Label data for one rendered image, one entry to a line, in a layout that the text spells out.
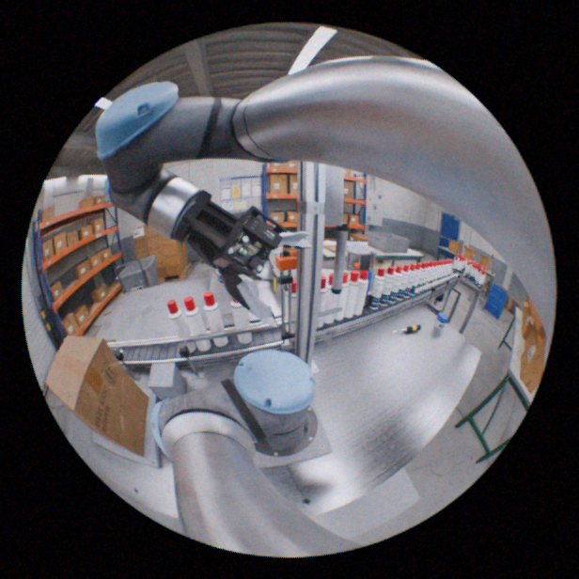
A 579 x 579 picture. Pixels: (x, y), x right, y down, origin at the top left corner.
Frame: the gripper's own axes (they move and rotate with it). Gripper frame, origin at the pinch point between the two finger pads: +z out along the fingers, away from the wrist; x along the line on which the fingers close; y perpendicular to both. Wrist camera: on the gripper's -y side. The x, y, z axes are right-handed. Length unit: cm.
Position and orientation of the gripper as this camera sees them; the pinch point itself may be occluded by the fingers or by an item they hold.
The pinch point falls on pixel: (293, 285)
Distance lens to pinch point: 30.4
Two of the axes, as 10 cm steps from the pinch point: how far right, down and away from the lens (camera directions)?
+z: 7.4, 4.4, 5.2
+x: 3.9, -9.0, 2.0
